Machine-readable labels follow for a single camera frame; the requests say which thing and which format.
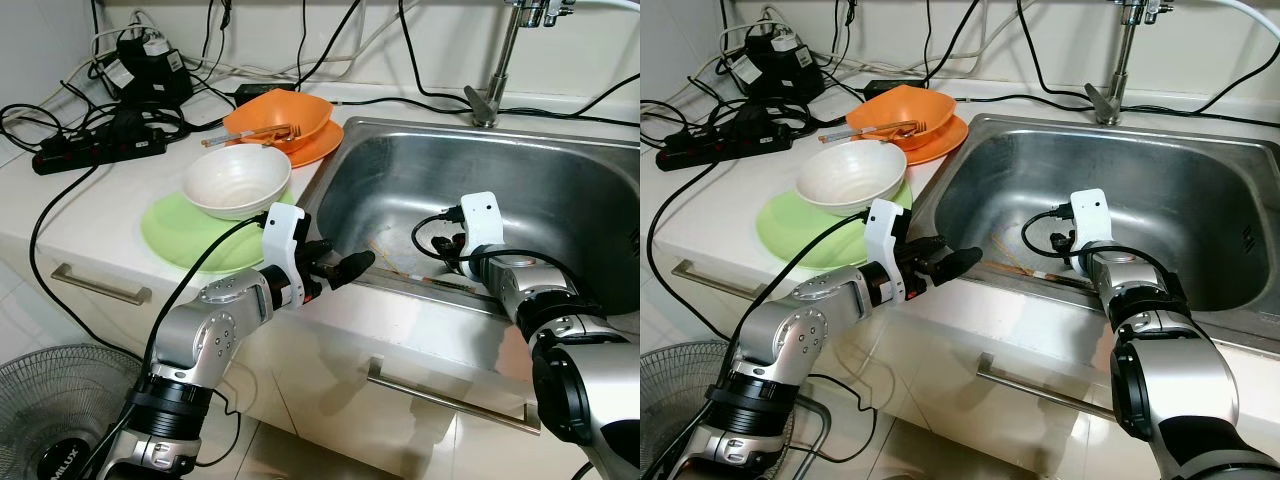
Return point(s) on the orange bowl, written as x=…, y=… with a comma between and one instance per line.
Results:
x=905, y=105
x=280, y=108

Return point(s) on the chrome faucet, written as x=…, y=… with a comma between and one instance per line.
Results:
x=500, y=60
x=1125, y=60

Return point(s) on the orange plate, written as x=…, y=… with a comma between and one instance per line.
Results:
x=945, y=143
x=318, y=150

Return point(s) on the cream kitchen cabinet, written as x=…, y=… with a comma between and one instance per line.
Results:
x=940, y=400
x=330, y=400

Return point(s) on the stainless steel sink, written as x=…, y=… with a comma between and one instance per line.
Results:
x=1180, y=170
x=500, y=170

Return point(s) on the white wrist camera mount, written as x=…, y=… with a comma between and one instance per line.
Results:
x=885, y=230
x=1092, y=215
x=482, y=220
x=280, y=235

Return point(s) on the small black power adapter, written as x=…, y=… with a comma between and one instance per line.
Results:
x=265, y=91
x=890, y=88

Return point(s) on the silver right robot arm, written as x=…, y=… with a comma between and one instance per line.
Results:
x=1180, y=390
x=590, y=390

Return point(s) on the green plate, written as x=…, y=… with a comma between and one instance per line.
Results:
x=795, y=232
x=180, y=235

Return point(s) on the grey floor fan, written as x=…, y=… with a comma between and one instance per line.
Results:
x=665, y=400
x=50, y=400

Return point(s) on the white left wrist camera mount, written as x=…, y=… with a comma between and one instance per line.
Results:
x=885, y=230
x=280, y=235

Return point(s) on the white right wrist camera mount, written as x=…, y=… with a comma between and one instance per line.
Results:
x=482, y=220
x=1092, y=215

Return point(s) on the white bowl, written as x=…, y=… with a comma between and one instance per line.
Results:
x=850, y=178
x=235, y=180

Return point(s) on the black charger box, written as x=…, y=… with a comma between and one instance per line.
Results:
x=150, y=70
x=775, y=65

